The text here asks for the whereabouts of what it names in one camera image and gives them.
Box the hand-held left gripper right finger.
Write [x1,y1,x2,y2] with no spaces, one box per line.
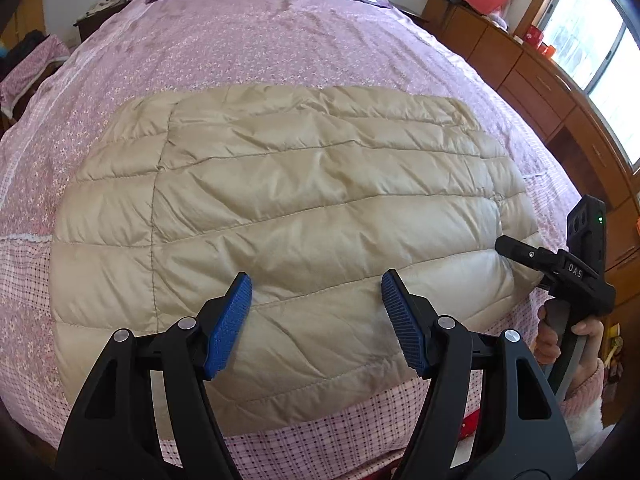
[381,269,576,480]

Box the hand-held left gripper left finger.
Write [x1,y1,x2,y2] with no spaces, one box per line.
[56,271,252,480]

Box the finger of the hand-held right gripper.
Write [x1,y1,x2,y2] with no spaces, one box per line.
[494,234,564,274]

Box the beige quilted down jacket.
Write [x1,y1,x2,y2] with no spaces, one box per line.
[50,85,549,436]

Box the person's right forearm pink sleeve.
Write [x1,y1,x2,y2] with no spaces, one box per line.
[562,359,619,466]

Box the dark clothes pile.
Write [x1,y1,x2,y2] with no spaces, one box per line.
[9,30,49,67]

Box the person's right hand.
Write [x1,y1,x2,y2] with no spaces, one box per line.
[535,305,607,367]

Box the brown wooden dresser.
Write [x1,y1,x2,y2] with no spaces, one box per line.
[422,0,640,307]

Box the window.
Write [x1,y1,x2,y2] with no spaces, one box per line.
[534,0,640,113]

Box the bed with pink floral cover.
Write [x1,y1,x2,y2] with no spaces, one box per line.
[0,0,587,480]

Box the chair with pink cloth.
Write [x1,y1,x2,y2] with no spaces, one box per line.
[0,35,71,117]

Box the dark wooden nightstand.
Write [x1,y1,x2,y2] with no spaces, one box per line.
[74,2,127,44]

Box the yellow wooden wardrobe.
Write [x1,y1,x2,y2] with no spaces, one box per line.
[0,0,47,53]

